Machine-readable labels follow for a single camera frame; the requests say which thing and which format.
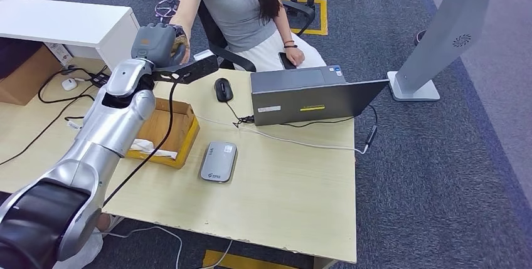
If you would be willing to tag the brown closed cardboard box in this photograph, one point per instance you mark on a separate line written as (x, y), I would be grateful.
(25, 80)

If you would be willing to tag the dark round base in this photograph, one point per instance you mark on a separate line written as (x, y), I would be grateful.
(420, 38)

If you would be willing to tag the black power adapter brick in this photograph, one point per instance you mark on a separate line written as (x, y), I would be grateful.
(97, 79)

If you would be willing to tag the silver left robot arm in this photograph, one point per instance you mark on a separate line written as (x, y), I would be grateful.
(108, 126)

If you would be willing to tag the grey kiosk stand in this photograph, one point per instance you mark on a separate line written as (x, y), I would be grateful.
(449, 30)

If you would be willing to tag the white crumpled tissue paper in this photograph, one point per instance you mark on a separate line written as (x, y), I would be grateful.
(143, 146)

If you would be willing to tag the white counter cabinet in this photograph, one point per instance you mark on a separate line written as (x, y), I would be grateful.
(62, 20)

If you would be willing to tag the person's left forearm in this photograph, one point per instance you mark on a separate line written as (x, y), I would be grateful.
(282, 28)

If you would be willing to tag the black office chair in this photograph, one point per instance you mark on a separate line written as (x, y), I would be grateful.
(216, 45)

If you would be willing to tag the white printed box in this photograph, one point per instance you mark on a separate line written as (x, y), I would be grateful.
(58, 53)

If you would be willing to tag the person's right hand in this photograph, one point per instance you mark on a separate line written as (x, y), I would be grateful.
(188, 49)

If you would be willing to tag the person's right forearm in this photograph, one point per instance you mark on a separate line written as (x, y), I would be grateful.
(180, 15)

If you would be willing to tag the grey card reader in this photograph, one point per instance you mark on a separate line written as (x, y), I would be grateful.
(218, 162)

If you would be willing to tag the person's foot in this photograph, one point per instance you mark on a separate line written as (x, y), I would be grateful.
(109, 222)

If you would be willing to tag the black computer mouse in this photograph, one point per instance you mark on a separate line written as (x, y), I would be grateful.
(223, 90)

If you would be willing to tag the small white earbud case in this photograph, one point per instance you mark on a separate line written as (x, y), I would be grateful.
(69, 84)

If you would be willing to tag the grey laptop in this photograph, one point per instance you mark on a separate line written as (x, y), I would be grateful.
(307, 101)

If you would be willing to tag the person's left hand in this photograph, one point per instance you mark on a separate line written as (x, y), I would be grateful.
(295, 56)

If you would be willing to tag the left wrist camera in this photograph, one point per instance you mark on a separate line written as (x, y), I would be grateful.
(195, 72)

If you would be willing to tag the yellow floor tape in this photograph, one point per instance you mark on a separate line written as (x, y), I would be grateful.
(224, 261)
(323, 15)

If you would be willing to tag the person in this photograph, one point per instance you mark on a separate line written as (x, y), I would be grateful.
(232, 9)

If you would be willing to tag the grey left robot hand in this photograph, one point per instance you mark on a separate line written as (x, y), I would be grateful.
(154, 45)

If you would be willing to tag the open cardboard box yellow rim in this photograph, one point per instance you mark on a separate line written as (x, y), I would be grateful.
(183, 134)

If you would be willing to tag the black smartphone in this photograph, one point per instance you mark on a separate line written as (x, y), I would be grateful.
(287, 61)

